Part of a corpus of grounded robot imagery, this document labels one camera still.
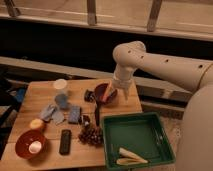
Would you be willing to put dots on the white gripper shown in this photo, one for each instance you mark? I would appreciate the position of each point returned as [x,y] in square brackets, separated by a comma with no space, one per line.
[121,84]

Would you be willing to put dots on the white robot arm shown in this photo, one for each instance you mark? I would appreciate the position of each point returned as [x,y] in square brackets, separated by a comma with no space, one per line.
[195,150]

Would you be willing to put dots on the paper cup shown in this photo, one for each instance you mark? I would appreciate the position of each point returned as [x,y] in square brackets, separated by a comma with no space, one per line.
[60,85]

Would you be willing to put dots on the dark red bowl with spoon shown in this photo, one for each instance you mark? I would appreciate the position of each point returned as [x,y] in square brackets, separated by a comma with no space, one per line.
[102,96]

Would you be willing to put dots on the black ladle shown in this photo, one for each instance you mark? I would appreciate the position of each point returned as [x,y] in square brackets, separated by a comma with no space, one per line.
[97,114]

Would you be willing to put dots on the small black object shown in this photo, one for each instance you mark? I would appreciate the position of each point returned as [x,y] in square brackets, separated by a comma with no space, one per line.
[89,96]

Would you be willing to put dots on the small dark round object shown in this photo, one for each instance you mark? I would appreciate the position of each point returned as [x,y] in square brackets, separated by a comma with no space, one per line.
[85,120]

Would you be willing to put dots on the green plastic tray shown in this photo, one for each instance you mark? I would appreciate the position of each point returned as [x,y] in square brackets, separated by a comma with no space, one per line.
[140,133]

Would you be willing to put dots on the banana in tray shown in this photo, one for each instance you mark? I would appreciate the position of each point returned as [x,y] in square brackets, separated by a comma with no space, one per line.
[129,158]

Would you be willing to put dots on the wooden table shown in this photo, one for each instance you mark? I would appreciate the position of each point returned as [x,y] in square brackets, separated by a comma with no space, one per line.
[40,94]

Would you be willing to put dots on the black remote control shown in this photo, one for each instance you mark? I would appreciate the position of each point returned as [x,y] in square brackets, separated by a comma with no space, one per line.
[65,142]

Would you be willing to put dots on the light blue cloth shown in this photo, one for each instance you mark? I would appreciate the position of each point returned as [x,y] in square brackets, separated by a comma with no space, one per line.
[52,113]

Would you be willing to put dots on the yellow round fruit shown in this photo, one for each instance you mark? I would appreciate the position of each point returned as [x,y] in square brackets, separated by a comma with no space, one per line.
[37,124]

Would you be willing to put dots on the white egg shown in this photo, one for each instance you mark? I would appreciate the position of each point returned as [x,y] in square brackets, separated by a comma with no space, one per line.
[35,147]

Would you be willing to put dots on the orange bowl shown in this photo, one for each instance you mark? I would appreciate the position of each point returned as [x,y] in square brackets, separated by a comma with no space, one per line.
[23,142]

